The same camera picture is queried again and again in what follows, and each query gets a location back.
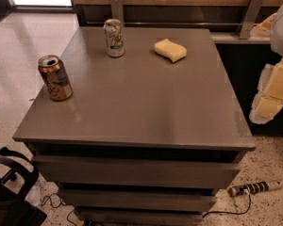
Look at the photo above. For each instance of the black office chair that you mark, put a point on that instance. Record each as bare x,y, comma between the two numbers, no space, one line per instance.
15,185

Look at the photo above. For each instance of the white 7up can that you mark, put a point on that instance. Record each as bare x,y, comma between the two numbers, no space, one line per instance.
114,37

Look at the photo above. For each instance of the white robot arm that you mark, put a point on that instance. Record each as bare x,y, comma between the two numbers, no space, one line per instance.
276,35

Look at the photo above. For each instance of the metal bracket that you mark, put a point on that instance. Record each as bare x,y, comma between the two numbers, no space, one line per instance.
249,18
117,10

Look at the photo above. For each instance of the yellow sponge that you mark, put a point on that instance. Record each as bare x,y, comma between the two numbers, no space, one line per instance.
171,50

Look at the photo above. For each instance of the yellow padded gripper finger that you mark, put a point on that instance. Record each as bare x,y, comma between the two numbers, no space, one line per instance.
263,29
268,101

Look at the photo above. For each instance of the left metal bracket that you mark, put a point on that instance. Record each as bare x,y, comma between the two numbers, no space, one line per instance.
117,10

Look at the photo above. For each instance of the grey drawer cabinet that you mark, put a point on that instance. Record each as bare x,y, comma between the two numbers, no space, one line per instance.
142,140

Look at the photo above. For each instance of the orange soda can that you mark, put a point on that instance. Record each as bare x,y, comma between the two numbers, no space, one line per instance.
55,77

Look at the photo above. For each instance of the right metal bracket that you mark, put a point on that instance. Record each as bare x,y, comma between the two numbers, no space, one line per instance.
249,18

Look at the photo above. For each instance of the white power strip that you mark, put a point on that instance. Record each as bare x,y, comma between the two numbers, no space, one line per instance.
255,188

